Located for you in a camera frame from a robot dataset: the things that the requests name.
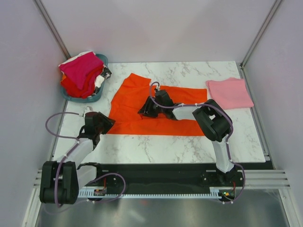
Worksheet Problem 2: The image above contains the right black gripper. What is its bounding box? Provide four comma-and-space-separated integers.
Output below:
138, 96, 165, 119

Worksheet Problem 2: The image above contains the orange t shirt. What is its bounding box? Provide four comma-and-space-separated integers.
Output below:
108, 73, 203, 136

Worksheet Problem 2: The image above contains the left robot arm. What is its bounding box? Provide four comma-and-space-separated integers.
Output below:
39, 111, 116, 207

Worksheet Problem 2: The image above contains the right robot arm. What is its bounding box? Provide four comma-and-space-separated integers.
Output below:
138, 90, 236, 186

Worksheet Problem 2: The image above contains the teal laundry basket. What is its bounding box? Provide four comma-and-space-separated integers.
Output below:
58, 53, 109, 104

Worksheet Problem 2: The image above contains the red t shirt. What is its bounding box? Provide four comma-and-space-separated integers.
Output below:
60, 69, 103, 99

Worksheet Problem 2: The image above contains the black white patterned t shirt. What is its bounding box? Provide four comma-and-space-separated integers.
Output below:
92, 67, 112, 96

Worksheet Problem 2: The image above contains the magenta t shirt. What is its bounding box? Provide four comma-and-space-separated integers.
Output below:
59, 51, 104, 90

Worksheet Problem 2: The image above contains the pink folded t shirt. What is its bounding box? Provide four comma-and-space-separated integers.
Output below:
206, 78, 254, 110

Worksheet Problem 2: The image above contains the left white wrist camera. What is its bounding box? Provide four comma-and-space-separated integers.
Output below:
80, 106, 93, 117

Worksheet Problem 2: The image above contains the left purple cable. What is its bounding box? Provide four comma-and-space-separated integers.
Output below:
45, 111, 86, 209

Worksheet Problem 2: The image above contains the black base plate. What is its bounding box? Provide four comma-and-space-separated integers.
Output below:
86, 162, 244, 193

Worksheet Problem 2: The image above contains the white slotted cable duct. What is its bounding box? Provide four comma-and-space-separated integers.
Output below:
78, 186, 235, 199

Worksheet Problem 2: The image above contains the aluminium frame rail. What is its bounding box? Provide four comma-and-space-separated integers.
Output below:
33, 169, 291, 190

